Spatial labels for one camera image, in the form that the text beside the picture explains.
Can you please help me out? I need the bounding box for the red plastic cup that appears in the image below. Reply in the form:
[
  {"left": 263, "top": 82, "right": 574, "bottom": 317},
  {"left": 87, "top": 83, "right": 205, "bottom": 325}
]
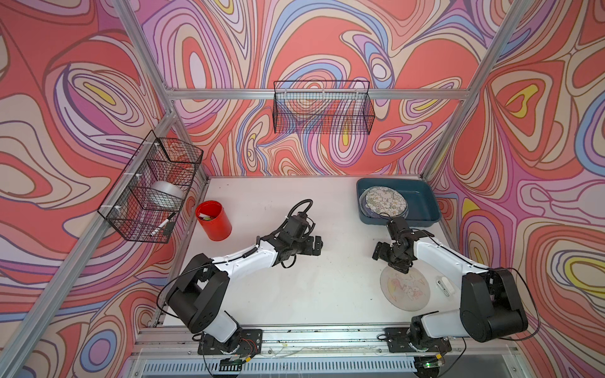
[{"left": 195, "top": 200, "right": 233, "bottom": 242}]

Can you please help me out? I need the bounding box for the teal plastic storage box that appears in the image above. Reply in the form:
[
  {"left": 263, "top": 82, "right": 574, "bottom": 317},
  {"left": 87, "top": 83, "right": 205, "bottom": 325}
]
[{"left": 356, "top": 177, "right": 441, "bottom": 228}]

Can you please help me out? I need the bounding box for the back black wire basket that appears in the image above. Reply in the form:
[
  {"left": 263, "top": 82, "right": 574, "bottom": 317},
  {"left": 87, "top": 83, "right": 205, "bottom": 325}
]
[{"left": 273, "top": 79, "right": 375, "bottom": 135}]

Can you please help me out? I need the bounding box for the white green flowers coaster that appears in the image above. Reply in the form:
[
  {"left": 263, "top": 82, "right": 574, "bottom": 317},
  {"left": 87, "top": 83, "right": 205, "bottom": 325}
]
[{"left": 359, "top": 186, "right": 409, "bottom": 218}]

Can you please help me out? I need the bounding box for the white marker pen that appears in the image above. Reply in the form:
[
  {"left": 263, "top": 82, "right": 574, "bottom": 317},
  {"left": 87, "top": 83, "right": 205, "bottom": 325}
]
[{"left": 150, "top": 219, "right": 175, "bottom": 238}]

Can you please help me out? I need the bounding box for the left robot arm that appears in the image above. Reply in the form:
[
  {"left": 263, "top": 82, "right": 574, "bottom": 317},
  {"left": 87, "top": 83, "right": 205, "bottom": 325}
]
[{"left": 165, "top": 211, "right": 323, "bottom": 350}]

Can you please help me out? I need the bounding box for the black wire basket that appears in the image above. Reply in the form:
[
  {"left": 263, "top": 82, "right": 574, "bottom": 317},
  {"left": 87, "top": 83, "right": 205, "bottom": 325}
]
[
  {"left": 273, "top": 79, "right": 375, "bottom": 135},
  {"left": 97, "top": 131, "right": 203, "bottom": 244}
]

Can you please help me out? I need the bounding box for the left black wire basket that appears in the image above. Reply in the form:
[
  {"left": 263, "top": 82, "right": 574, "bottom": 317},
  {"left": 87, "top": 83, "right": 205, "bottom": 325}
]
[{"left": 97, "top": 131, "right": 203, "bottom": 244}]

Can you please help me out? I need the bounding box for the silver tape roll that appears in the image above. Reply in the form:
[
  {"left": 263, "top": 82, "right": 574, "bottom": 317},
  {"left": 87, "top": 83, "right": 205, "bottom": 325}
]
[{"left": 147, "top": 181, "right": 185, "bottom": 211}]

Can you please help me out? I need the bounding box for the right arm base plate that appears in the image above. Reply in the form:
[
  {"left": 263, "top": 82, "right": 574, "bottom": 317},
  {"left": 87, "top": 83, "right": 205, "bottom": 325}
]
[{"left": 377, "top": 326, "right": 452, "bottom": 354}]

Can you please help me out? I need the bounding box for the small white clip device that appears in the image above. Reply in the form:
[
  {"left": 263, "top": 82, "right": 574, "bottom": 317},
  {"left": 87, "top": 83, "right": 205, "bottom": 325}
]
[{"left": 436, "top": 277, "right": 455, "bottom": 298}]

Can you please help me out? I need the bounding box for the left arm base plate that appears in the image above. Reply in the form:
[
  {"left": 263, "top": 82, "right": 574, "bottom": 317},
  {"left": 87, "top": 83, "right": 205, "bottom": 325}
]
[{"left": 198, "top": 329, "right": 263, "bottom": 357}]

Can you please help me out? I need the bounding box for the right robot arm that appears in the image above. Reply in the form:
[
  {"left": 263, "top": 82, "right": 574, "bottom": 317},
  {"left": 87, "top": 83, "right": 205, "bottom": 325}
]
[{"left": 372, "top": 217, "right": 529, "bottom": 351}]

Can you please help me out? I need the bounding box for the pink cartoon girl coaster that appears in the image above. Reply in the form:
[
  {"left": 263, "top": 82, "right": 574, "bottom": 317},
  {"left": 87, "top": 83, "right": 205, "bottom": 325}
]
[{"left": 380, "top": 267, "right": 431, "bottom": 312}]

